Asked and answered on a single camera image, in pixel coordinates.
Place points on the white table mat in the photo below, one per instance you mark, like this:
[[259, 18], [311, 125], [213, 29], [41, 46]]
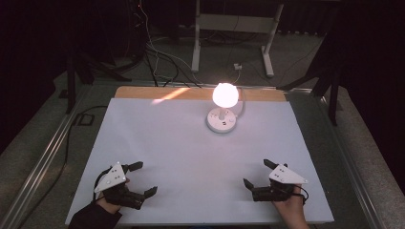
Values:
[[178, 165]]

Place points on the black floor bracket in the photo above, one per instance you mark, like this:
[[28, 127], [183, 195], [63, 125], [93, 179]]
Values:
[[84, 119]]

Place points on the white round power socket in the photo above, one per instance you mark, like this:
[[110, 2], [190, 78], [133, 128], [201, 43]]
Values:
[[216, 124]]

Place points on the glowing white globe lamp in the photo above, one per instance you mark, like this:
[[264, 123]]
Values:
[[225, 94]]

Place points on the black stand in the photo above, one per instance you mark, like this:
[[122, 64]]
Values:
[[71, 79], [332, 86]]

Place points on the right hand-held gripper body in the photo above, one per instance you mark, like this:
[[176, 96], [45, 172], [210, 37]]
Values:
[[285, 176]]

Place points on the person's left hand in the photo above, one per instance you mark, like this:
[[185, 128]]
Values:
[[111, 207]]

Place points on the white metal stand frame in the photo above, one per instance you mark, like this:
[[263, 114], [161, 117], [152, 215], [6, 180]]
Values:
[[235, 23]]

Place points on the white power adapter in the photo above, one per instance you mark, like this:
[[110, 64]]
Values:
[[237, 66]]

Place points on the person's right hand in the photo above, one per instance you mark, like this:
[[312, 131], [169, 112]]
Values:
[[291, 208]]

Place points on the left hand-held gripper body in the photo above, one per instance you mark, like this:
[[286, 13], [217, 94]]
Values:
[[112, 179]]

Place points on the aluminium floor rail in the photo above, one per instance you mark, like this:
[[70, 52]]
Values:
[[353, 168], [38, 168]]

